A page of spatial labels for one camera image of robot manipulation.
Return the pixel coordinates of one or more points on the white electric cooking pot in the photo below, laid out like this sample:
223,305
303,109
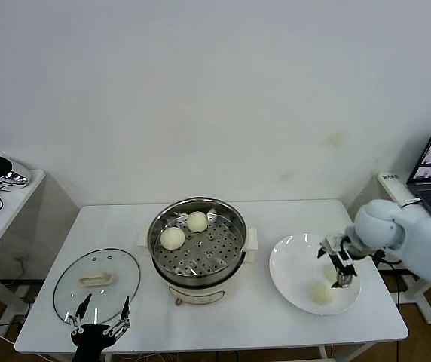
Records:
196,296

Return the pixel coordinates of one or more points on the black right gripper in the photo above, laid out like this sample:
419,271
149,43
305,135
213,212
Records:
351,249

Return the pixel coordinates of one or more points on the white side table with device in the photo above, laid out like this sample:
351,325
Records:
16,211

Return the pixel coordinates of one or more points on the small printed label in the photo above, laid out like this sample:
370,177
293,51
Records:
389,177

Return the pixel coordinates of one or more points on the white round plate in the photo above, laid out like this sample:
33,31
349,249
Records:
294,264

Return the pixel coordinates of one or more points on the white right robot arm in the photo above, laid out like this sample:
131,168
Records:
426,241

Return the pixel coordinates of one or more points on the white side table with laptop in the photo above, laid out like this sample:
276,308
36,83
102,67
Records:
392,188

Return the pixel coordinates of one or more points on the round glass pot lid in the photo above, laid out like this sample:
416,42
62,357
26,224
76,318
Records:
117,264

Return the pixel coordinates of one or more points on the white steamed baozi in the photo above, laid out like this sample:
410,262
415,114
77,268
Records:
329,273
196,221
172,238
321,293

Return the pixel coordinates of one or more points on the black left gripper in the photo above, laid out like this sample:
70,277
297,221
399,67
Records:
91,339

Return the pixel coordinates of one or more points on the stainless steel steamer basket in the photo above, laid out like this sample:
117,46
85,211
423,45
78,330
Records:
219,245

